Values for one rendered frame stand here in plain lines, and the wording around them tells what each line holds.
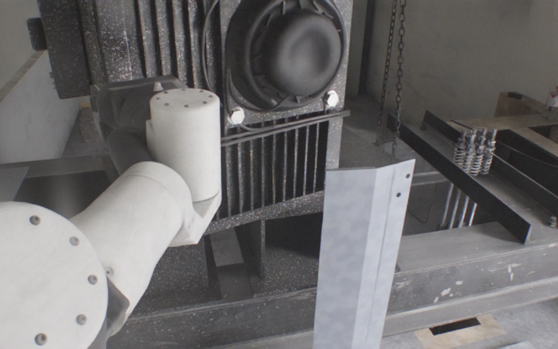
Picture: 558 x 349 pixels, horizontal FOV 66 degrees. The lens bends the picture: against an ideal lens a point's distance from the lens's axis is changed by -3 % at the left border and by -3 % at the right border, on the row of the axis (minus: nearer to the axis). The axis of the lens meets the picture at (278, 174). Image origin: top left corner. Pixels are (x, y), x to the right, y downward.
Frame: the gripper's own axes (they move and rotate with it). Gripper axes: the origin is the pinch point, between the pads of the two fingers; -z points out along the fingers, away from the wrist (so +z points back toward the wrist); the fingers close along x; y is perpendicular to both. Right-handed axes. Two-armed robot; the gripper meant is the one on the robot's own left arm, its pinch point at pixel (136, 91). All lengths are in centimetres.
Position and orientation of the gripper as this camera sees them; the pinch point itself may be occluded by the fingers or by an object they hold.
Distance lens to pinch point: 66.4
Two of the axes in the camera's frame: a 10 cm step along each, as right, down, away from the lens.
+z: 4.8, 4.3, -7.6
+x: -8.8, 2.2, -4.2
